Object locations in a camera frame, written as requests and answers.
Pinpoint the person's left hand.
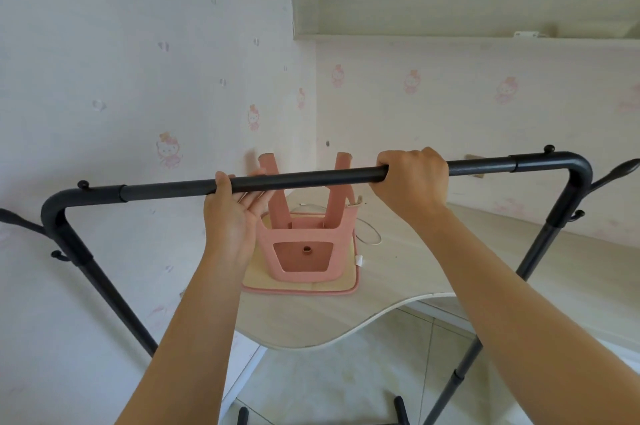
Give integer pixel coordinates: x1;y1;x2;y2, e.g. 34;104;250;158
203;168;275;266

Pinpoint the person's right hand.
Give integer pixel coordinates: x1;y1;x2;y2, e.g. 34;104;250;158
368;147;452;226

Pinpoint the black metal clothes rack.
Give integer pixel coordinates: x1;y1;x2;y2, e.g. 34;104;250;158
0;145;640;425

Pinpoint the person's right forearm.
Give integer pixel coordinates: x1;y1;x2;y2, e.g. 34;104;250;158
412;205;640;425

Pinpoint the person's left forearm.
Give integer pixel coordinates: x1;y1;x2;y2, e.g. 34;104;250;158
115;252;251;425

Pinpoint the light wooden desk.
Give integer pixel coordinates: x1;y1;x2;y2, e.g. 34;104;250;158
179;200;640;425

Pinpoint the pink plastic stool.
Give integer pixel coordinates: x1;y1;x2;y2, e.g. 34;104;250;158
256;152;359;283

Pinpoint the beige pink-trimmed seat cushion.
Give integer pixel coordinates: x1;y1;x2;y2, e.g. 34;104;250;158
242;211;363;297

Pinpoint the white charging cable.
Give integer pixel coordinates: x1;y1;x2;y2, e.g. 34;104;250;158
292;196;383;246

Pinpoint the beige wall bracket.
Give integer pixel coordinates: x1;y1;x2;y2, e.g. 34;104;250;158
463;154;487;180

